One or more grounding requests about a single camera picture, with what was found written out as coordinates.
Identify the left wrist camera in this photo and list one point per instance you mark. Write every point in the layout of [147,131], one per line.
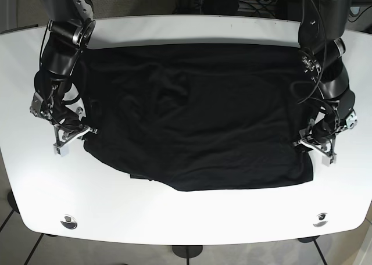
[328,160]

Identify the chrome table grommet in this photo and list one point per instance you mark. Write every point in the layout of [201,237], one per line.
[320,220]
[68,222]

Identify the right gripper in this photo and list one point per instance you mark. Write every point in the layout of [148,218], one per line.
[68,125]

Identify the plain black T-shirt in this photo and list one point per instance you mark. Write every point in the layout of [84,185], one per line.
[200,117]

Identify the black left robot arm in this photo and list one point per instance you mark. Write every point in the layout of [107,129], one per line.
[321,49]

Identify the right chrome table grommet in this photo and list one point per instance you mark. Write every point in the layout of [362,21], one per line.
[320,220]

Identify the left chrome table grommet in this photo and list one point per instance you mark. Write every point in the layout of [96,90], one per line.
[68,222]

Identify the black table base foot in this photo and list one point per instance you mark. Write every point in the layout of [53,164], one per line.
[190,251]

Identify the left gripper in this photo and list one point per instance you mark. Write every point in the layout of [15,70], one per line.
[320,136]

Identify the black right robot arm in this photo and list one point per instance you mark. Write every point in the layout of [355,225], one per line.
[66,37]

